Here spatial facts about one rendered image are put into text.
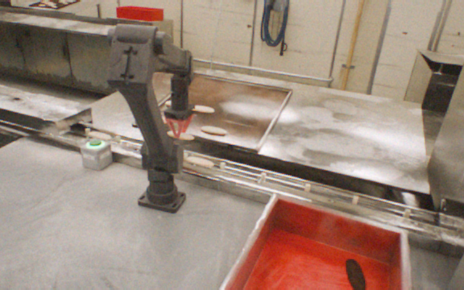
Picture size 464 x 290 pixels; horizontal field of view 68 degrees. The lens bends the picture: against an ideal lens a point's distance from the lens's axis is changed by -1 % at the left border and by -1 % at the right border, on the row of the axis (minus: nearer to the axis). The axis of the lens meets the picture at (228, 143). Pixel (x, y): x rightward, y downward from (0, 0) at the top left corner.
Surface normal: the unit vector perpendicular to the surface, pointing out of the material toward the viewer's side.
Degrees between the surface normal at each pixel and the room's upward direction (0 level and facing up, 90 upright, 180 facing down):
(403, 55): 90
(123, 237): 0
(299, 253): 0
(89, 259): 0
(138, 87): 125
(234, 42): 90
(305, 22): 90
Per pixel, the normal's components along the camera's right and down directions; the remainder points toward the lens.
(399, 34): -0.37, 0.39
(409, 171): 0.00, -0.82
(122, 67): -0.05, -0.12
